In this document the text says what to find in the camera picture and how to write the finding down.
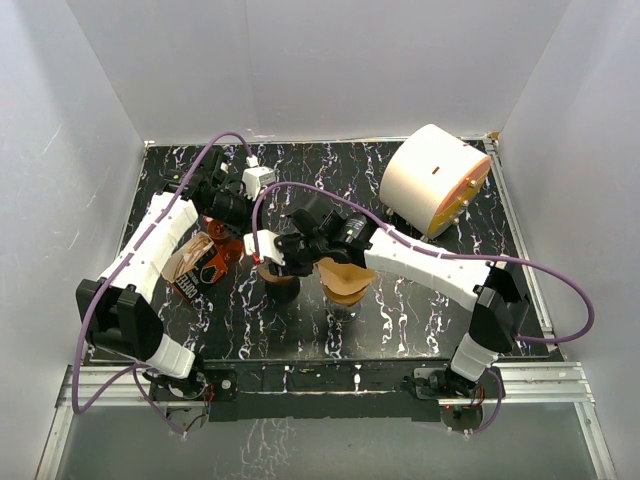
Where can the white orange coffee grinder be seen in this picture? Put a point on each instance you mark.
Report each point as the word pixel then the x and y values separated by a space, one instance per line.
pixel 432 178

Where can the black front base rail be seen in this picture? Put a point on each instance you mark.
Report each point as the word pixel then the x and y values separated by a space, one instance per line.
pixel 420 390

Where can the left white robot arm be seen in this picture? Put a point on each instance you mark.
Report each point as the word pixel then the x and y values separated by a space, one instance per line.
pixel 116 309

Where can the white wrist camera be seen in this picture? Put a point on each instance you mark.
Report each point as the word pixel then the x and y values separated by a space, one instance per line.
pixel 262 246
pixel 256 179

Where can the brown paper coffee filter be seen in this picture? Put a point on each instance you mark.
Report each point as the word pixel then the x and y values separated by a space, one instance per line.
pixel 344 279

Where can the red black dripper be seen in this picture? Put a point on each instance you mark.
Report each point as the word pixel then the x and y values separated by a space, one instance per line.
pixel 283 291

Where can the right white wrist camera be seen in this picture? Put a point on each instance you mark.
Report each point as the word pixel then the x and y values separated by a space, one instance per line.
pixel 262 246

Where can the orange coffee filter box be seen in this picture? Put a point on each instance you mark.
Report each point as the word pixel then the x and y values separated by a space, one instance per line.
pixel 195 267

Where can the clear glass server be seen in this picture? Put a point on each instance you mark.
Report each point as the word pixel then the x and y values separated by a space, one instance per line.
pixel 340 313

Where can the orange glass carafe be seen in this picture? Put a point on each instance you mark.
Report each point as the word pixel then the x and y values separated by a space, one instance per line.
pixel 229 247

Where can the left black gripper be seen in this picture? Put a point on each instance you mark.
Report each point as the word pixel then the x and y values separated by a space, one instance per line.
pixel 243 226

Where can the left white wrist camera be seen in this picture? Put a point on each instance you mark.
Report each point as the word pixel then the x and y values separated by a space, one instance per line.
pixel 256 179

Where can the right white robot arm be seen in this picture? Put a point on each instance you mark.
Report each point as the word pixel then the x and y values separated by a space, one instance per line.
pixel 494 291

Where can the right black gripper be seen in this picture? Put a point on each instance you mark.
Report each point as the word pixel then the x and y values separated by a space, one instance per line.
pixel 283 243

